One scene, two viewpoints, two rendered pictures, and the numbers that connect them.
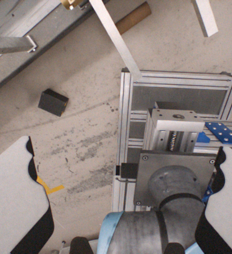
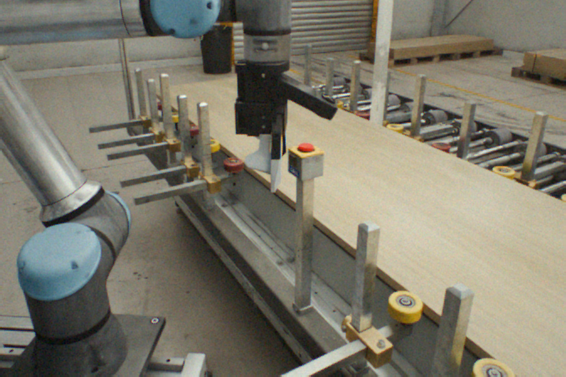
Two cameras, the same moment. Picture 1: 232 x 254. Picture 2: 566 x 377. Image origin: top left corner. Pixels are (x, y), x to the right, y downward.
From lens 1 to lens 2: 0.78 m
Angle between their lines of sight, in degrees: 66
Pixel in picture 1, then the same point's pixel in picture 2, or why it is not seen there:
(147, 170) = (127, 324)
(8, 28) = (319, 304)
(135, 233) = (120, 227)
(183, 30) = not seen: outside the picture
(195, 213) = (101, 293)
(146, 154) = (160, 322)
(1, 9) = (339, 302)
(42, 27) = (323, 324)
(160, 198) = not seen: hidden behind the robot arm
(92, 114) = not seen: outside the picture
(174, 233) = (106, 252)
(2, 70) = (271, 278)
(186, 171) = (117, 359)
